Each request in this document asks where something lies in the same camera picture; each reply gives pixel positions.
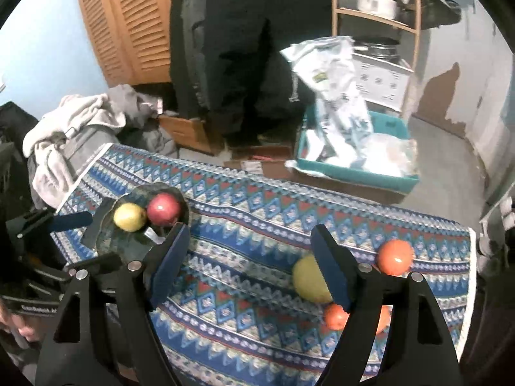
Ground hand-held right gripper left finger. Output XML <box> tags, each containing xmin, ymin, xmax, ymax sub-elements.
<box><xmin>34</xmin><ymin>223</ymin><xmax>191</xmax><ymax>386</ymax></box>

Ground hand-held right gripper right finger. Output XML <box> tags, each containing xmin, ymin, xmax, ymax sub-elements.
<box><xmin>311</xmin><ymin>224</ymin><xmax>463</xmax><ymax>386</ymax></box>

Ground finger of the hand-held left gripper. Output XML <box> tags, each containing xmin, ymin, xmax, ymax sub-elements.
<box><xmin>6</xmin><ymin>211</ymin><xmax>94</xmax><ymax>241</ymax></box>
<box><xmin>18</xmin><ymin>255</ymin><xmax>72</xmax><ymax>287</ymax></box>

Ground large yellow apple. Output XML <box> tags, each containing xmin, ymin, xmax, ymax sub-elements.
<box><xmin>292</xmin><ymin>254</ymin><xmax>334</xmax><ymax>304</ymax></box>

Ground large orange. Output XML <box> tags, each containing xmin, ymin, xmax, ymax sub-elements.
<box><xmin>324</xmin><ymin>302</ymin><xmax>392</xmax><ymax>335</ymax></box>

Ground dark glass plate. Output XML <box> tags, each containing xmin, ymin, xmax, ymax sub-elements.
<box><xmin>98</xmin><ymin>183</ymin><xmax>191</xmax><ymax>264</ymax></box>

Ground small orange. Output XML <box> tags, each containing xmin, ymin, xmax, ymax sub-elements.
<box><xmin>376</xmin><ymin>239</ymin><xmax>415</xmax><ymax>277</ymax></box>

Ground person's left hand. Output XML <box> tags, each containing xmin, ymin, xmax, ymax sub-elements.
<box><xmin>0</xmin><ymin>306</ymin><xmax>38</xmax><ymax>344</ymax></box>

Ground small yellow apple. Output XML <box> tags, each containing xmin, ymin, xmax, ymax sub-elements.
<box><xmin>113</xmin><ymin>203</ymin><xmax>147</xmax><ymax>233</ymax></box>

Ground red apple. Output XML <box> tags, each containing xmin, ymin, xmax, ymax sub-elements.
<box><xmin>147</xmin><ymin>193</ymin><xmax>180</xmax><ymax>226</ymax></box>

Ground black bag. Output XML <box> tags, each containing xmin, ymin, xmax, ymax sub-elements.
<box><xmin>0</xmin><ymin>102</ymin><xmax>41</xmax><ymax>218</ymax></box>

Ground blue patterned tablecloth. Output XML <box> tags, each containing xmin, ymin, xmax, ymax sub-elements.
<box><xmin>54</xmin><ymin>142</ymin><xmax>477</xmax><ymax>386</ymax></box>

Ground white fleece cloth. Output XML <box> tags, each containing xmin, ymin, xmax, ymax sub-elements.
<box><xmin>22</xmin><ymin>94</ymin><xmax>129</xmax><ymax>207</ymax></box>

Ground teal plastic bin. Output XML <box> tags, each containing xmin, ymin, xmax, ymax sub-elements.
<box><xmin>295</xmin><ymin>105</ymin><xmax>421</xmax><ymax>194</ymax></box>

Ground grey garment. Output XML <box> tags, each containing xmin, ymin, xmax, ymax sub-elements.
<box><xmin>108</xmin><ymin>84</ymin><xmax>180</xmax><ymax>157</ymax></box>

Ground clear plastic bag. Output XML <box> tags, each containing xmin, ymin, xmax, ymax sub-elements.
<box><xmin>358</xmin><ymin>133</ymin><xmax>419</xmax><ymax>178</ymax></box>

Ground cardboard box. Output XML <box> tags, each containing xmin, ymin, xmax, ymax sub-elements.
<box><xmin>223</xmin><ymin>145</ymin><xmax>298</xmax><ymax>178</ymax></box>

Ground wooden drawer box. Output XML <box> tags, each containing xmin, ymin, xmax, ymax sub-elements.
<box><xmin>157</xmin><ymin>115</ymin><xmax>226</xmax><ymax>155</ymax></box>

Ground white printed plastic bag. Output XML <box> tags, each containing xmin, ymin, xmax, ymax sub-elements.
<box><xmin>279</xmin><ymin>36</ymin><xmax>373</xmax><ymax>165</ymax></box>

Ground wooden louvered door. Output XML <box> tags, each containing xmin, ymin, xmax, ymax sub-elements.
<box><xmin>72</xmin><ymin>0</ymin><xmax>175</xmax><ymax>87</ymax></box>

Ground dark metal pot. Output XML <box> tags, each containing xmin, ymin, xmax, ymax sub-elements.
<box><xmin>354</xmin><ymin>38</ymin><xmax>401</xmax><ymax>61</ymax></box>

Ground dark hanging clothes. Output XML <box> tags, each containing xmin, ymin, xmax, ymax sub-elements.
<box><xmin>169</xmin><ymin>0</ymin><xmax>334</xmax><ymax>149</ymax></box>

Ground wooden shelf rack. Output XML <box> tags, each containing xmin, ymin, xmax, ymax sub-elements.
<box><xmin>332</xmin><ymin>0</ymin><xmax>423</xmax><ymax>117</ymax></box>

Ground silver metal pot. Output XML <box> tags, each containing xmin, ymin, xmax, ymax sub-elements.
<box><xmin>356</xmin><ymin>0</ymin><xmax>400</xmax><ymax>19</ymax></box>

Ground dark frying pan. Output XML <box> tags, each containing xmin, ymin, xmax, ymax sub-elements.
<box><xmin>402</xmin><ymin>0</ymin><xmax>461</xmax><ymax>29</ymax></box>

